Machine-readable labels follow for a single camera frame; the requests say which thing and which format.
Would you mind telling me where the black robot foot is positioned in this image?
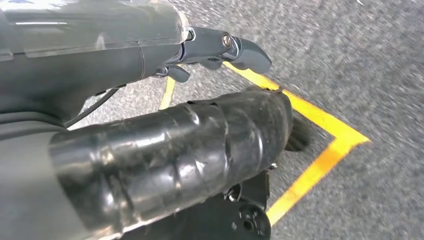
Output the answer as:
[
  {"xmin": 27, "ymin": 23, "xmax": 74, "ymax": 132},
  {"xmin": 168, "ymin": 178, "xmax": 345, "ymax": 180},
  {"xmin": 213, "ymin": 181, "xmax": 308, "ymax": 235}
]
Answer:
[{"xmin": 285, "ymin": 115, "xmax": 312, "ymax": 153}]

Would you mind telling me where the yellow floor tape square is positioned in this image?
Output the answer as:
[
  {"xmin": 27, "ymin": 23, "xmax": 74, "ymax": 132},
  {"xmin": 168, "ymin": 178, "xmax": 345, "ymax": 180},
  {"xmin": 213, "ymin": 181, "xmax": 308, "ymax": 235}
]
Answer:
[{"xmin": 158, "ymin": 61, "xmax": 371, "ymax": 226}]

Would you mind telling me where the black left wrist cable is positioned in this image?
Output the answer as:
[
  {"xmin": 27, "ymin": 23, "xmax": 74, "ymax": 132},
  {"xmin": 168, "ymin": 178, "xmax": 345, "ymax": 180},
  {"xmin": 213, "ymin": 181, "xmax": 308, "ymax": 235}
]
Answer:
[{"xmin": 64, "ymin": 87, "xmax": 120, "ymax": 128}]

